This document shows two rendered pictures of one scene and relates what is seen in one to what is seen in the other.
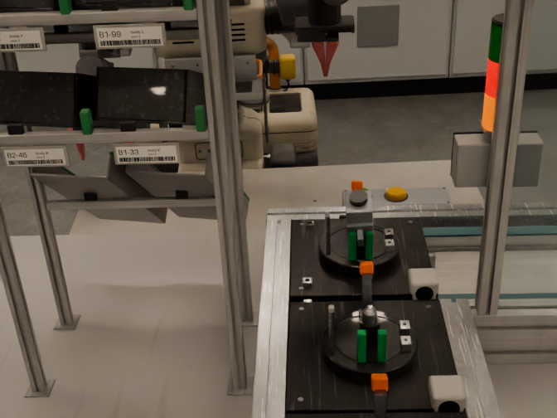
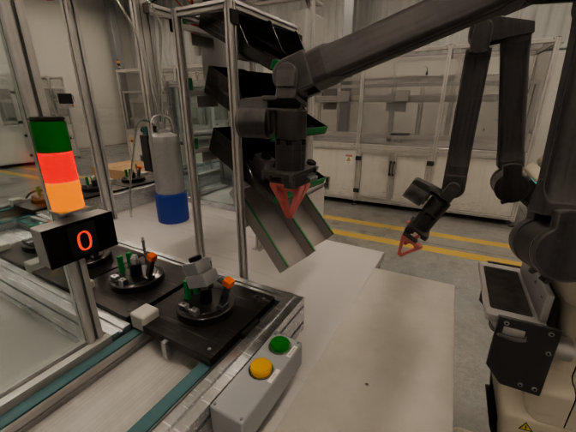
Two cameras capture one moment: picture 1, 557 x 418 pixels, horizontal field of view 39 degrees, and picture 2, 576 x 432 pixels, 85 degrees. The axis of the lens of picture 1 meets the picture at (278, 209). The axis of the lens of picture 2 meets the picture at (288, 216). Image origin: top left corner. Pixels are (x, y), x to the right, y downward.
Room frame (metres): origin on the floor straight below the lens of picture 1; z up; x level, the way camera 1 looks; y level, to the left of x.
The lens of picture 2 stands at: (1.61, -0.63, 1.44)
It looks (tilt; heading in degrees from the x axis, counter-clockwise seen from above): 20 degrees down; 116
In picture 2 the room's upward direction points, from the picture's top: straight up
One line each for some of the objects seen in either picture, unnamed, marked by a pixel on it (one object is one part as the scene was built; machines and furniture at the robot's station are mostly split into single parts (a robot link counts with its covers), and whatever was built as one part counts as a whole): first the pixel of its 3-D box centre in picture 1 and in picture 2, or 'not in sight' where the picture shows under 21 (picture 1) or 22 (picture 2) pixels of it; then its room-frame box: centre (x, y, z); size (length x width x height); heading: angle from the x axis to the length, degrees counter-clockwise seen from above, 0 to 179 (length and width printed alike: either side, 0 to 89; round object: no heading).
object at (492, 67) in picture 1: (505, 75); (58, 166); (1.02, -0.32, 1.33); 0.05 x 0.05 x 0.05
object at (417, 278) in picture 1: (422, 285); (145, 317); (1.05, -0.23, 0.97); 0.05 x 0.05 x 0.04; 87
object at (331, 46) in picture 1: (318, 51); (292, 194); (1.35, -0.09, 1.27); 0.07 x 0.07 x 0.09; 86
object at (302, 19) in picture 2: not in sight; (308, 105); (0.68, 1.61, 1.42); 0.30 x 0.09 x 1.13; 87
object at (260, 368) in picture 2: (395, 195); (261, 369); (1.36, -0.23, 0.96); 0.04 x 0.04 x 0.02
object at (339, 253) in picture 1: (359, 248); (206, 303); (1.15, -0.14, 0.98); 0.14 x 0.14 x 0.02
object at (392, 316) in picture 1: (370, 328); (135, 267); (0.89, -0.12, 1.01); 0.24 x 0.24 x 0.13; 87
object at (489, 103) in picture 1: (501, 109); (65, 194); (1.02, -0.32, 1.28); 0.05 x 0.05 x 0.05
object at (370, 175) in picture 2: not in sight; (403, 125); (1.00, 4.47, 1.13); 3.06 x 1.36 x 2.25; 179
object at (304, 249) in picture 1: (359, 257); (207, 310); (1.15, -0.14, 0.96); 0.24 x 0.24 x 0.02; 87
